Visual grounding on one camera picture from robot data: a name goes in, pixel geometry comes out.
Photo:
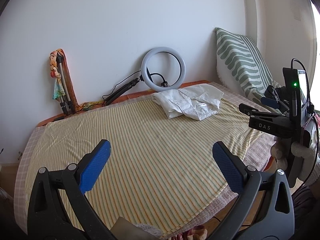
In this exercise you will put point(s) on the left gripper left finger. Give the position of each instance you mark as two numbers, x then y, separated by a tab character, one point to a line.
58	207

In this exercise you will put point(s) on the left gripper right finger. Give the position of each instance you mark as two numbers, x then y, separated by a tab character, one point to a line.
275	217

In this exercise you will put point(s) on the white shirt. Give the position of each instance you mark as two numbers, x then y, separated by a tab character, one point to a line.
197	102

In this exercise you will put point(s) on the dark clothes pile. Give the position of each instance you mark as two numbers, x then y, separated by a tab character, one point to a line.
276	98

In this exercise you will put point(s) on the right hand white glove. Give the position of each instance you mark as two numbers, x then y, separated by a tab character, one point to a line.
310	169

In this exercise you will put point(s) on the left hand white glove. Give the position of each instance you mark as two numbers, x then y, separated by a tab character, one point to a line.
150	229

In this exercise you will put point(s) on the red patterned cloth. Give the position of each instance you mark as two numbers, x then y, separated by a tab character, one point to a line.
196	233

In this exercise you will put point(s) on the green white patterned pillow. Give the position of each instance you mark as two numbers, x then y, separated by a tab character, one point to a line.
241	67

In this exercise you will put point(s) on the folded grey tripod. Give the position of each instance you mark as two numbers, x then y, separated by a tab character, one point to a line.
59	61

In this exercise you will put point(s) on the striped yellow green blanket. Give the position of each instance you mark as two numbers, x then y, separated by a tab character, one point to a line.
161	171

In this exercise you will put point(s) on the colourful orange cloth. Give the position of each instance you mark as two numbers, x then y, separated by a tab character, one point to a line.
63	91

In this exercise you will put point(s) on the black ring light stand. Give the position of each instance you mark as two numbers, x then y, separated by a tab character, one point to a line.
116	93

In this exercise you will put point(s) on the white ring light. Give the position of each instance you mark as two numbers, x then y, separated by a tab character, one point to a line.
163	68

